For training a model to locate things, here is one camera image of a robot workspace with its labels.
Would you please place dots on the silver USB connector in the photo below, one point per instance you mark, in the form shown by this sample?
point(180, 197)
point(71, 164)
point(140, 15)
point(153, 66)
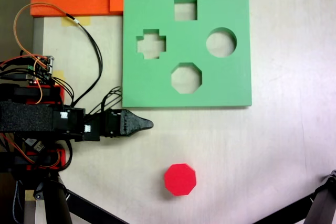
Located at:
point(36, 145)

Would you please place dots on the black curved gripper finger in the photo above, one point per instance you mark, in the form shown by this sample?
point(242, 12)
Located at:
point(131, 129)

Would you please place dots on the red octagonal pillar block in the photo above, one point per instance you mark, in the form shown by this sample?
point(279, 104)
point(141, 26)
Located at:
point(179, 179)

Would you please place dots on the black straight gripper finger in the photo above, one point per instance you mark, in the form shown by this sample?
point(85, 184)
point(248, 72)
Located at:
point(134, 119)

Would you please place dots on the beige masking tape piece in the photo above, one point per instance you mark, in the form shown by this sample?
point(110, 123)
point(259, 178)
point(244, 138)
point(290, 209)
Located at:
point(76, 21)
point(29, 195)
point(59, 75)

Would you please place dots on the green shape sorting board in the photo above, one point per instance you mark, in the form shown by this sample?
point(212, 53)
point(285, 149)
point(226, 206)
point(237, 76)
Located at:
point(157, 90)

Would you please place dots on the red black table clamp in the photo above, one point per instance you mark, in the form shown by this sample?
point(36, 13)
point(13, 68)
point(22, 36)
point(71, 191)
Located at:
point(59, 94)
point(61, 157)

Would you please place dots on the black tripod leg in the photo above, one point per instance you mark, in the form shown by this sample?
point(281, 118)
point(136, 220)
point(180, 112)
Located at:
point(323, 203)
point(56, 208)

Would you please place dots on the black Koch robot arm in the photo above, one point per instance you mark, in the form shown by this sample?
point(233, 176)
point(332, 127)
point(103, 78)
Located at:
point(26, 117)

